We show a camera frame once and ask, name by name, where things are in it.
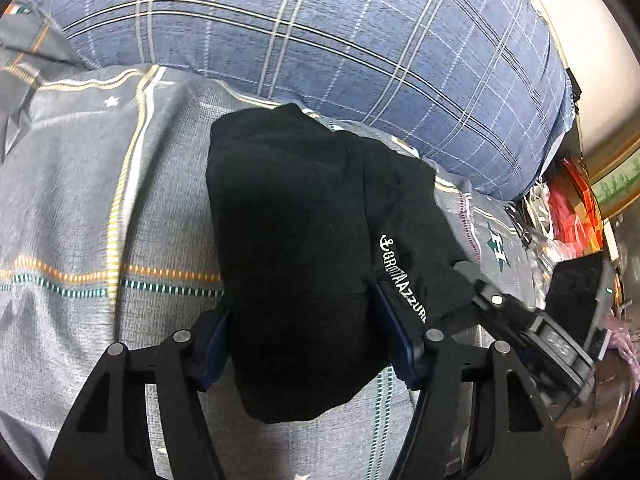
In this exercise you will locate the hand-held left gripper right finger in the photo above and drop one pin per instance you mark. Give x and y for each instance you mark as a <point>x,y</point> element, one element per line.
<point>400,337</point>

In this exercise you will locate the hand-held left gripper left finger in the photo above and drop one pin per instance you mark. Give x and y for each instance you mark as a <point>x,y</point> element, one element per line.
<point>214,352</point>

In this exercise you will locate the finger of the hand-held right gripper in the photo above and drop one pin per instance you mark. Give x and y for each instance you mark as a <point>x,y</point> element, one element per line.
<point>500,307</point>

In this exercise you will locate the black pants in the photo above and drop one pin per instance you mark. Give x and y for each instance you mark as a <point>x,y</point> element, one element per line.
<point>300,260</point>

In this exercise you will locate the clear plastic bag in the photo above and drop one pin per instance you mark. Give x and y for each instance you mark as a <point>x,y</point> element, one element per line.
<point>542,260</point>

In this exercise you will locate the pink plastic bag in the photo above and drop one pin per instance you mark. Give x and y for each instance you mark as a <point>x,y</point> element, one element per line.
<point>625,345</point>

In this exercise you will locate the red plastic packaging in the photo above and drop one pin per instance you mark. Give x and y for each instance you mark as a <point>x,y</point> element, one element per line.
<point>570,205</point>

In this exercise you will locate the gold framed picture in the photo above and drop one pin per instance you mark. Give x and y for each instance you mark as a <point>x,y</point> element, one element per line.
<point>617,180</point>

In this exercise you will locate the grey star-print bed sheet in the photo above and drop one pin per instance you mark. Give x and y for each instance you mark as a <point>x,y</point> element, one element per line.
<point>100,210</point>

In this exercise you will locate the blue plaid pillow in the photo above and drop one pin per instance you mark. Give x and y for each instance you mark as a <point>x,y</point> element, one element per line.
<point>350,50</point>

